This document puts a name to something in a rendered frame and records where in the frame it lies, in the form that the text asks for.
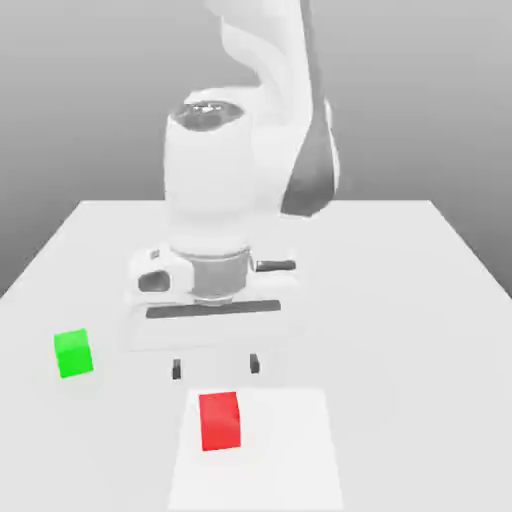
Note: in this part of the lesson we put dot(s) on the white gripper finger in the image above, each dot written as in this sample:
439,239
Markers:
254,363
176,368

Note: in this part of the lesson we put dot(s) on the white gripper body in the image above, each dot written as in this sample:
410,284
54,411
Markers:
212,330

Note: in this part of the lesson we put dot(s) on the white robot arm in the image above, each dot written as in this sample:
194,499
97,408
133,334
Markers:
208,176

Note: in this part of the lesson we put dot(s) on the small red cube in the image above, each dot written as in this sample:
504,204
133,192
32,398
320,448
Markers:
220,424

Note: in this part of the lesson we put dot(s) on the small green cube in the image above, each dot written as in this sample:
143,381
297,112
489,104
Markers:
74,354

